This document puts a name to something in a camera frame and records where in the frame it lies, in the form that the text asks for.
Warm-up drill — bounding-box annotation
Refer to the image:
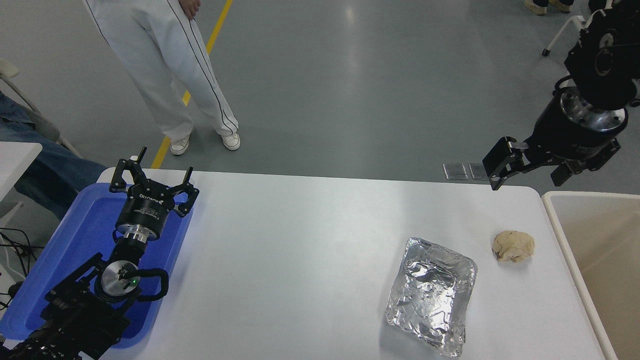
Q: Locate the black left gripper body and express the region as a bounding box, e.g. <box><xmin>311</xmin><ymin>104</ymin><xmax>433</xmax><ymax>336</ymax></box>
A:
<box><xmin>116</xmin><ymin>182</ymin><xmax>176</xmax><ymax>236</ymax></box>

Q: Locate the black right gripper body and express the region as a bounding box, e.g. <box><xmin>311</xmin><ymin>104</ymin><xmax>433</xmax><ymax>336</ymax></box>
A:
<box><xmin>527</xmin><ymin>95</ymin><xmax>622</xmax><ymax>164</ymax></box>

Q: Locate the silver foil tray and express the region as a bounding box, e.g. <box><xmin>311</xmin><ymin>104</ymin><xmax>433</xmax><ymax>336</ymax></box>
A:
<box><xmin>384</xmin><ymin>237</ymin><xmax>478</xmax><ymax>358</ymax></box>

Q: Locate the person's left hand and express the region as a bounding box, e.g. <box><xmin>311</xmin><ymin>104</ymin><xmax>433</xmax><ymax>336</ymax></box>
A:
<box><xmin>180</xmin><ymin>0</ymin><xmax>202</xmax><ymax>21</ymax></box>

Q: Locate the blue plastic tray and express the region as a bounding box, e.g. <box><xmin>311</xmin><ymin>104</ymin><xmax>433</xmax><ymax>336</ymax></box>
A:
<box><xmin>0</xmin><ymin>182</ymin><xmax>195</xmax><ymax>349</ymax></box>

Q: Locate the crumpled tan paper ball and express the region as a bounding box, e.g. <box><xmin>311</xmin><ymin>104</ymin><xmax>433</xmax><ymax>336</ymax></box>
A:
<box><xmin>492</xmin><ymin>230</ymin><xmax>536</xmax><ymax>263</ymax></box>

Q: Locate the person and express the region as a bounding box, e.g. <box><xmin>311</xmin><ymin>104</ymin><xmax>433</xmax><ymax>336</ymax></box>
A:
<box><xmin>82</xmin><ymin>0</ymin><xmax>241</xmax><ymax>156</ymax></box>
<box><xmin>523</xmin><ymin>0</ymin><xmax>574</xmax><ymax>16</ymax></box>
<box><xmin>0</xmin><ymin>90</ymin><xmax>108</xmax><ymax>221</ymax></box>

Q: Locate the large pale bin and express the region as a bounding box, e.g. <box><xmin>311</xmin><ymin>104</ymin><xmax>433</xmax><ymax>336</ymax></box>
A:
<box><xmin>541</xmin><ymin>191</ymin><xmax>640</xmax><ymax>360</ymax></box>

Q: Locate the grey chair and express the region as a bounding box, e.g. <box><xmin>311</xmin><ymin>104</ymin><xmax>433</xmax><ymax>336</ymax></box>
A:
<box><xmin>0</xmin><ymin>57</ymin><xmax>83</xmax><ymax>158</ymax></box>

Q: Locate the white wheeled chair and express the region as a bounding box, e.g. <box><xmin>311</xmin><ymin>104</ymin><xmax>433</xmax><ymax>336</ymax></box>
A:
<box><xmin>542</xmin><ymin>9</ymin><xmax>603</xmax><ymax>57</ymax></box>

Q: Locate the white side table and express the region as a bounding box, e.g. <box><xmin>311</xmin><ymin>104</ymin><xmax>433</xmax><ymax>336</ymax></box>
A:
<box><xmin>0</xmin><ymin>141</ymin><xmax>44</xmax><ymax>203</ymax></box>

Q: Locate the black floor cable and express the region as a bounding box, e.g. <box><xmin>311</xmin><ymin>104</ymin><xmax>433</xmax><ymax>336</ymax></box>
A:
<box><xmin>0</xmin><ymin>227</ymin><xmax>40</xmax><ymax>275</ymax></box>

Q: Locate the black cable plug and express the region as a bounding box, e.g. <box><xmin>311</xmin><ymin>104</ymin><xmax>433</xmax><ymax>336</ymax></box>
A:
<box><xmin>0</xmin><ymin>281</ymin><xmax>24</xmax><ymax>309</ymax></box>

